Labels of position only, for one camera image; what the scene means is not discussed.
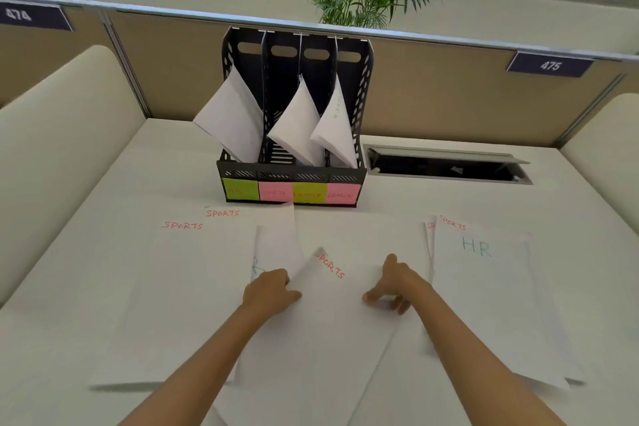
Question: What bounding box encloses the person's right hand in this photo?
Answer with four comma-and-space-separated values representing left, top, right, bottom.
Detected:
361, 253, 433, 317

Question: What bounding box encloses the person's left hand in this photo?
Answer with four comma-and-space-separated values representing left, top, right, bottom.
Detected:
242, 268, 303, 323

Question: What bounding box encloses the single paper red lettering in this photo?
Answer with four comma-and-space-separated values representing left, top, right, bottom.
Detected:
424, 220, 438, 287
433, 213, 530, 242

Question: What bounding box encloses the paper bundle small green lettering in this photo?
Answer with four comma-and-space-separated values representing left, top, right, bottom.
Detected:
310, 73, 359, 170

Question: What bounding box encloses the black four-slot file organizer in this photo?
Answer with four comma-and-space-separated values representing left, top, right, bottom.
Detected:
216, 26, 375, 208

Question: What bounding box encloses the person's right forearm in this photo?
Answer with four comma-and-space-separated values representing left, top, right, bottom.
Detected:
409, 283, 568, 426

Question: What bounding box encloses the person's left forearm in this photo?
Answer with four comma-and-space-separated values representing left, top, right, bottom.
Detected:
119, 303, 273, 426

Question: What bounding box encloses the pink sticky note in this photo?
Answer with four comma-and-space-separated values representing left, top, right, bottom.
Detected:
327, 183, 361, 206
258, 182, 294, 202

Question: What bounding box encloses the yellow sticky note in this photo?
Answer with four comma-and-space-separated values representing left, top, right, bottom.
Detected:
292, 182, 328, 204

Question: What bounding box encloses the green sticky note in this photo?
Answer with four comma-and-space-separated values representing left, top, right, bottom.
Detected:
222, 178, 260, 201

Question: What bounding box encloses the beige partition panel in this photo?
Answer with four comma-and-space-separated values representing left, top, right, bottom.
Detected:
556, 61, 639, 147
0, 3, 116, 107
107, 11, 625, 147

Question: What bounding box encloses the dark blue partition sign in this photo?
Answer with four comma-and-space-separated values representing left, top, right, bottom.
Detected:
506, 51, 595, 79
0, 3, 75, 32

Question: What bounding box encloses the grey desk cable hatch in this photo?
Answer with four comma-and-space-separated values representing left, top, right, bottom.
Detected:
363, 143, 534, 186

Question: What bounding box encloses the grey partition top rail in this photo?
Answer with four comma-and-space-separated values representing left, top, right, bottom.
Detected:
0, 0, 639, 62

